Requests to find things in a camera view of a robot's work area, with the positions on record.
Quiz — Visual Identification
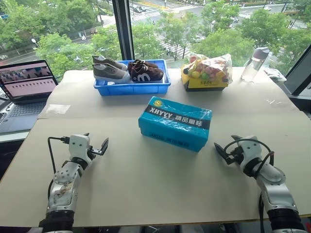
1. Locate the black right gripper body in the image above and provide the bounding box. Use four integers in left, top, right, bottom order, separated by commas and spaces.
225, 146, 244, 166

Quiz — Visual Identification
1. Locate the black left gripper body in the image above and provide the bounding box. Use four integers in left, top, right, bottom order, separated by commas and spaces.
87, 145, 103, 161

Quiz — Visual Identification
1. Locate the teal shoe box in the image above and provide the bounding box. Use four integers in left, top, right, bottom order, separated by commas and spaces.
138, 96, 213, 153

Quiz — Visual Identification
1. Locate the beige cardboard sheet with tape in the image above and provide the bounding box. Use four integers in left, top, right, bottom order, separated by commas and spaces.
37, 67, 305, 120

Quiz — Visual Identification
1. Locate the large beige cardboard sheet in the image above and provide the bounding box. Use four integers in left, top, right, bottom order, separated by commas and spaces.
0, 117, 311, 228

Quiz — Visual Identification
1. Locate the yellow and black cardboard box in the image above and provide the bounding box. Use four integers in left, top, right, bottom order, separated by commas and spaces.
181, 65, 230, 92

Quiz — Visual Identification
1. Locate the blue plastic bin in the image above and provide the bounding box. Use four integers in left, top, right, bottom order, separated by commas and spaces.
93, 59, 172, 97

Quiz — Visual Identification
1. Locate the clear water bottle grey cap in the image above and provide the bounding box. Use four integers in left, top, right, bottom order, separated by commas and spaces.
241, 47, 271, 83

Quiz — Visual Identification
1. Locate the crumpled clear plastic wrap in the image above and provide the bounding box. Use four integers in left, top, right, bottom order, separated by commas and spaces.
263, 67, 288, 82

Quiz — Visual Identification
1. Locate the clear bag of toy fruit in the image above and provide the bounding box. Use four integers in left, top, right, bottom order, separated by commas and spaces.
181, 51, 233, 83

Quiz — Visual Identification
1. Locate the open grey laptop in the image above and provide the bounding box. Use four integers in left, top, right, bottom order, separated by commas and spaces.
0, 59, 59, 134

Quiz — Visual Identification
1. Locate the dark monitor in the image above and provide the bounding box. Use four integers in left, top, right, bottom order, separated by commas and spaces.
282, 44, 311, 97

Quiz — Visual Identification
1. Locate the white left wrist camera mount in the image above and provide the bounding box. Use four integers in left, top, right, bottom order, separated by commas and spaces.
68, 134, 90, 161

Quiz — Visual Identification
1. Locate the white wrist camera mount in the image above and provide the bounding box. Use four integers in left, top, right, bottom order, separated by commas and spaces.
68, 134, 90, 161
236, 136, 262, 166

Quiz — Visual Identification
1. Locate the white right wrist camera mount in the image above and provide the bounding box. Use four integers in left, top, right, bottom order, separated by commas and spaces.
236, 136, 262, 166

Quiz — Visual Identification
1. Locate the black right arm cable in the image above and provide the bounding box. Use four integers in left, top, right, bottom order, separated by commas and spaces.
223, 138, 276, 175

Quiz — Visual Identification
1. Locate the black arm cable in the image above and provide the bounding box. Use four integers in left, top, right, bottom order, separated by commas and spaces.
223, 138, 276, 175
47, 136, 71, 174

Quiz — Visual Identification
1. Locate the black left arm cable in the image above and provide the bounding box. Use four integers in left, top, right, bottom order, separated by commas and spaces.
47, 136, 71, 174

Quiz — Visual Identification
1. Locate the black window frame post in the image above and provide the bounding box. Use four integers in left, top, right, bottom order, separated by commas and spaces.
112, 0, 136, 62

